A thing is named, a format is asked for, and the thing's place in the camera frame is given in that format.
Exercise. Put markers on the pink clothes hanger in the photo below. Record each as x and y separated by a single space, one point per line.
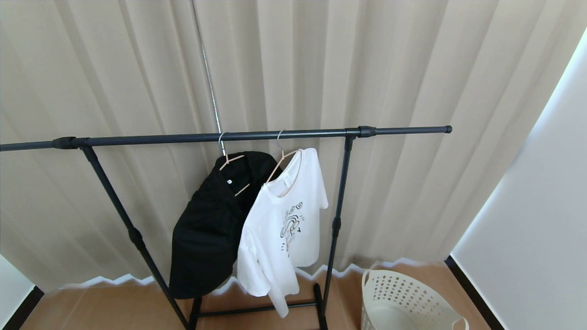
228 161
283 156

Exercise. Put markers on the white printed T-shirt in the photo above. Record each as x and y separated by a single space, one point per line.
270 215

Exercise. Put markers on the black shorts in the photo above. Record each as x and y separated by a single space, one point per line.
206 238

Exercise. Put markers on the black clothes rack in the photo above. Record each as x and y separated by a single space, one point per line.
160 138

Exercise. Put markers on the white laundry basket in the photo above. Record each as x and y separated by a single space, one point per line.
403 293

